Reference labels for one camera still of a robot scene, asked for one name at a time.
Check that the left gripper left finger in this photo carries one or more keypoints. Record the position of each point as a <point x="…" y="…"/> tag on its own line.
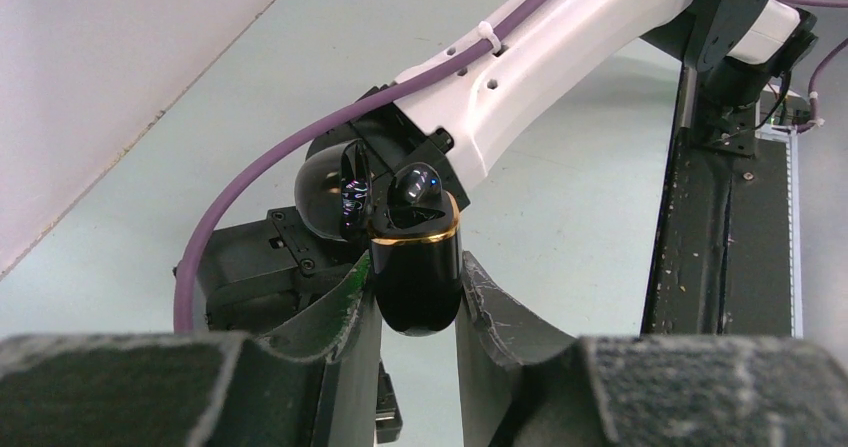
<point x="111" y="390"/>

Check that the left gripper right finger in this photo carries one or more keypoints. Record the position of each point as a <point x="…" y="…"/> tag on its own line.
<point x="629" y="391"/>

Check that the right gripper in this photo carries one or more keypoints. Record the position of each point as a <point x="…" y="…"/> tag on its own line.
<point x="265" y="272"/>

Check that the black earbud charging case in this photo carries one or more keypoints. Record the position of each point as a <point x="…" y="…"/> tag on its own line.
<point x="415" y="252"/>

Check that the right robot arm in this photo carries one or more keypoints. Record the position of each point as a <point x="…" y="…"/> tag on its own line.
<point x="460" y="110"/>

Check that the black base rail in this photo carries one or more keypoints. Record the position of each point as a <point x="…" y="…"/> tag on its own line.
<point x="726" y="256"/>

